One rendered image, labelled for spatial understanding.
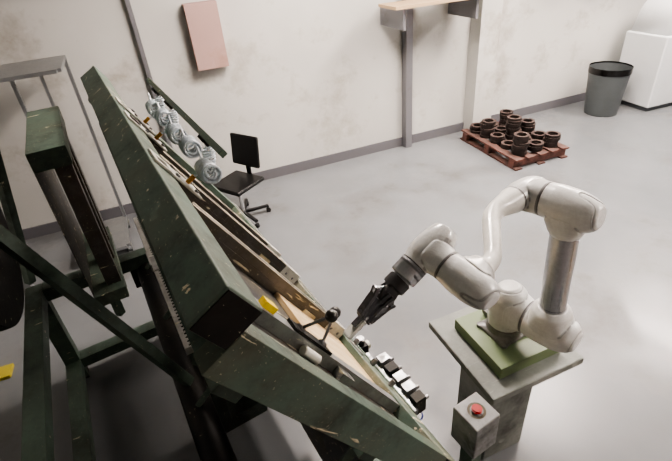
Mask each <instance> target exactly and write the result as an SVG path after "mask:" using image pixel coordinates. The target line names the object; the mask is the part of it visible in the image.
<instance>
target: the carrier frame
mask: <svg viewBox="0 0 672 461"><path fill-rule="evenodd" d="M145 252H146V250H145V248H144V247H143V248H140V249H137V250H134V251H131V252H128V253H126V254H123V255H120V256H118V258H119V261H120V265H121V268H122V272H123V274H124V273H127V272H130V273H131V275H132V278H133V280H134V283H135V285H136V287H137V288H139V287H142V289H143V292H144V295H145V298H146V301H147V304H148V307H149V310H150V313H151V316H152V319H153V320H152V321H150V322H147V323H145V324H142V325H140V326H138V327H135V328H133V329H134V330H135V331H136V332H138V333H139V334H140V335H141V336H143V337H144V338H145V339H146V340H148V339H151V338H153V337H155V336H158V337H159V340H160V342H161V345H162V348H163V351H164V354H165V355H167V356H168V357H169V358H170V359H172V360H173V361H174V362H176V363H177V364H178V365H179V366H181V367H182V368H183V369H184V370H186V371H187V372H188V373H189V374H191V375H192V376H193V377H195V378H194V380H193V383H192V384H191V386H185V385H182V384H180V383H179V382H178V381H176V380H175V379H174V378H173V381H174V384H175V387H176V390H177V393H178V396H179V398H180V401H181V404H182V407H183V410H184V413H185V416H186V419H187V422H188V425H189V428H190V431H191V434H192V437H193V440H194V443H195V446H196V449H197V452H198V454H199V457H200V460H201V461H238V460H237V458H236V456H235V453H234V451H233V448H232V446H231V443H230V441H229V439H228V436H227V434H226V433H228V432H229V431H231V430H233V429H235V428H237V427H238V426H240V425H242V424H244V423H246V422H247V421H249V420H251V419H253V418H255V417H256V416H258V415H260V414H262V413H264V412H265V411H267V410H268V409H267V406H265V405H262V404H260V403H258V402H256V401H254V400H252V399H250V398H248V397H246V396H243V397H242V398H241V399H240V400H239V401H238V402H237V403H236V404H235V403H232V402H230V401H228V400H226V399H223V398H221V397H219V396H217V395H214V394H212V393H210V395H209V396H208V398H207V399H206V401H205V402H204V403H203V405H202V406H201V407H197V406H195V404H196V403H197V401H198V400H199V399H200V397H201V396H202V394H203V393H204V391H205V390H206V389H207V387H208V384H207V382H206V380H205V377H203V376H202V375H201V373H200V370H199V368H198V366H194V365H193V364H192V362H191V359H190V356H189V355H187V354H186V351H185V348H184V346H183V343H182V341H181V338H180V336H179V333H178V331H177V328H176V326H175V323H174V321H173V318H172V316H170V317H169V318H168V319H167V320H165V319H164V318H163V317H164V315H165V314H166V312H167V311H168V309H169V308H168V306H167V303H166V301H165V298H164V296H163V293H162V291H161V288H160V285H159V283H158V280H157V278H156V275H155V273H154V272H152V269H151V268H149V269H145V266H146V265H147V263H148V262H149V261H148V259H147V256H146V254H145ZM66 276H67V277H68V278H69V279H71V280H72V281H73V282H74V283H76V284H77V285H78V286H79V287H81V288H82V289H84V288H86V287H89V286H88V284H87V282H86V280H85V278H84V276H83V274H82V272H81V270H77V271H74V272H71V273H68V274H66ZM62 296H63V295H62V294H60V293H59V292H58V291H56V290H55V289H54V288H52V287H51V286H50V285H48V284H47V283H46V282H43V283H42V284H41V283H40V284H37V285H34V286H31V287H29V288H26V289H25V312H24V353H23V395H22V437H21V461H55V457H54V434H53V412H52V389H51V367H50V344H49V339H50V340H51V342H52V344H53V345H54V347H55V349H56V350H57V352H58V354H59V356H60V357H61V359H62V361H63V362H64V364H65V366H66V378H67V390H68V402H69V415H70V427H71V439H72V451H73V461H96V454H95V446H94V439H93V431H92V423H91V415H90V408H89V400H88V392H87V384H86V378H89V377H90V375H89V368H88V365H91V364H93V363H95V362H98V361H100V360H102V359H105V358H107V357H109V356H111V355H114V354H116V353H118V352H121V351H123V350H125V349H128V348H130V347H131V346H130V345H128V344H127V343H126V342H124V341H123V340H122V339H120V338H119V337H118V336H114V337H111V338H109V339H107V340H104V341H102V342H99V343H97V344H95V345H92V346H90V347H87V348H85V349H83V350H80V351H79V350H78V348H77V347H76V345H75V343H74V341H73V339H72V338H71V336H70V334H69V332H68V330H67V328H66V327H65V325H64V323H63V321H62V319H61V318H60V316H59V314H58V312H57V310H56V309H55V307H54V305H53V303H52V301H51V300H54V299H56V298H59V297H62ZM300 423H301V422H300ZM301 425H302V427H303V429H304V430H305V432H306V434H307V435H308V437H309V439H310V440H311V442H312V444H313V446H314V447H315V449H316V451H317V452H318V454H319V456H320V458H321V459H322V461H339V459H340V458H341V457H342V455H343V454H344V452H345V451H346V450H347V448H348V447H349V445H347V444H345V443H343V442H341V441H339V440H337V439H334V438H332V437H330V436H328V435H326V434H324V433H322V432H320V431H317V430H315V429H313V428H311V427H309V426H307V425H305V424H303V423H301Z"/></svg>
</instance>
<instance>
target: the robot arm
mask: <svg viewBox="0 0 672 461"><path fill-rule="evenodd" d="M521 211H524V212H528V213H532V214H535V215H538V216H540V217H543V218H544V222H545V225H546V228H547V231H548V232H549V239H548V246H547V253H546V260H545V267H544V274H543V280H542V287H541V294H540V298H538V299H536V300H534V299H533V298H532V297H531V296H530V295H529V294H528V292H527V290H526V289H525V287H524V286H523V285H522V284H520V283H519V282H517V281H514V280H503V281H501V282H500V283H498V284H497V282H496V281H495V272H496V270H497V269H498V267H499V265H500V263H501V259H502V238H501V219H502V218H503V217H505V216H508V215H511V214H515V213H519V212H521ZM606 214H607V210H606V207H605V205H604V203H603V202H602V201H600V200H599V199H598V198H596V197H595V196H593V195H592V194H590V193H588V192H586V191H583V190H580V189H578V188H575V187H572V186H569V185H565V184H560V183H555V182H552V181H548V180H546V179H544V178H543V177H540V176H527V177H524V178H521V179H519V180H517V181H515V182H513V183H511V184H510V185H509V186H507V187H506V188H505V189H504V190H502V191H501V193H500V194H499V195H498V196H497V197H496V198H495V199H494V200H492V201H491V202H490V203H489V204H488V206H487V207H486V208H485V210H484V213H483V216H482V232H483V246H484V255H483V256H482V257H481V256H478V255H472V256H464V257H463V256H461V255H460V254H459V253H457V252H456V251H455V250H454V249H453V248H454V247H455V245H456V240H457V236H456V234H455V232H454V231H453V230H452V229H450V228H449V227H448V226H446V225H444V224H442V223H435V224H433V225H431V226H430V227H428V228H427V229H425V230H424V231H423V232H422V233H421V234H419V235H418V236H417V237H416V238H415V239H414V240H413V242H412V243H411V244H410V245H409V247H408V249H407V251H406V252H405V253H404V255H403V256H401V258H400V259H399V260H398V261H397V262H396V263H395V264H394V265H393V266H392V269H393V270H394V271H391V272H390V273H389V274H388V275H387V276H386V277H385V278H384V280H385V282H384V283H382V284H381V285H380V286H377V285H375V284H373V285H372V287H371V290H370V292H369V293H368V294H367V296H366V297H365V299H364V300H363V302H362V303H361V304H360V306H359V307H358V309H357V314H358V316H357V317H356V318H355V319H354V320H353V321H352V323H351V324H350V325H349V326H348V327H347V328H346V329H345V331H344V332H343V333H344V334H345V335H346V336H347V338H348V339H350V340H351V339H352V338H353V337H354V336H355V335H356V334H357V333H358V331H359V330H361V329H362V328H363V327H364V326H365V325H366V324H368V325H370V324H371V325H372V324H373V323H375V322H376V321H377V320H378V319H380V318H381V317H382V316H383V315H385V314H386V313H387V312H388V311H390V310H392V309H394V308H395V307H396V305H395V304H394V301H395V300H396V298H397V297H398V295H401V296H402V295H404V294H405V293H406V291H407V290H408V289H409V285H410V286H411V287H414V286H415V285H416V284H417V283H418V282H419V281H420V280H421V279H422V278H423V277H424V276H425V275H426V274H427V273H428V274H429V275H431V276H432V277H434V278H435V279H436V280H438V281H439V282H440V283H441V284H442V286H443V287H444V288H445V289H446V290H447V291H448V292H450V293H451V294H452V295H453V296H455V297H456V298H457V299H458V300H460V301H461V302H463V303H464V304H466V305H468V306H470V307H472V308H474V309H477V310H482V312H483V314H484V315H485V316H486V317H487V318H486V319H485V320H483V321H479V322H477V325H476V326H477V327H478V328H480V329H481V330H483V331H484V332H485V333H486V334H487V335H489V336H490V337H491V338H492V339H493V340H494V341H495V342H497V343H498V344H499V346H500V347H501V348H502V349H507V348H508V346H509V345H511V344H513V343H515V342H516V341H518V340H520V339H522V338H524V337H528V338H529V339H531V340H533V341H534V342H536V343H538V344H540V345H542V346H543V347H545V348H548V349H550V350H552V351H556V352H560V353H570V352H573V351H574V350H575V349H576V348H577V346H578V345H579V343H580V342H581V340H582V338H583V333H582V329H581V326H580V325H579V323H578V322H576V321H575V319H574V316H573V311H572V309H571V307H570V306H569V305H568V304H567V302H568V297H569V292H570V286H571V281H572V276H573V271H574V267H575V262H576V257H577V252H578V247H579V242H580V239H581V238H582V237H583V236H584V235H585V234H586V233H587V234H588V233H593V232H595V231H597V230H598V229H599V228H601V226H602V225H603V223H604V221H605V218H606ZM377 298H378V299H377ZM382 303H383V304H382Z"/></svg>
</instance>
